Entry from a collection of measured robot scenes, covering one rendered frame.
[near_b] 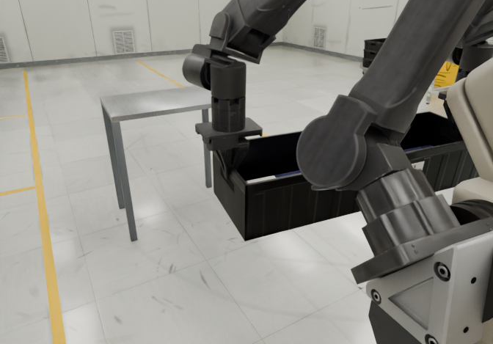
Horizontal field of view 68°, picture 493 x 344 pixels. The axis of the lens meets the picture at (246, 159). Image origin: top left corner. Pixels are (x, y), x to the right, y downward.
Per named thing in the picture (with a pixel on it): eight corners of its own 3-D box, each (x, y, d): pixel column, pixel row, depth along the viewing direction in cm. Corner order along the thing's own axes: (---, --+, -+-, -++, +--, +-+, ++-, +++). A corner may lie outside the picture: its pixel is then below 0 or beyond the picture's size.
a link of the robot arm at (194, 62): (228, 11, 52) (270, 30, 58) (186, 6, 61) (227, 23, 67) (206, 92, 55) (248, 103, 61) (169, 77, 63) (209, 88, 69)
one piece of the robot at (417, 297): (482, 343, 33) (501, 232, 30) (442, 363, 32) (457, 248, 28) (399, 282, 42) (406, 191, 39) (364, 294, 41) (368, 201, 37)
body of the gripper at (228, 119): (194, 133, 64) (192, 92, 61) (249, 126, 68) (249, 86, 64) (205, 147, 59) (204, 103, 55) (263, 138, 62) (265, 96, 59)
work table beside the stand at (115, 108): (234, 213, 254) (232, 100, 221) (130, 241, 225) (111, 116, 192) (210, 185, 291) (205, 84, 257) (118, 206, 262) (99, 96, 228)
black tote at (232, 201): (244, 241, 63) (245, 185, 58) (213, 192, 77) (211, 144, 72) (478, 181, 83) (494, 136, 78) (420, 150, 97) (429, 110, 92)
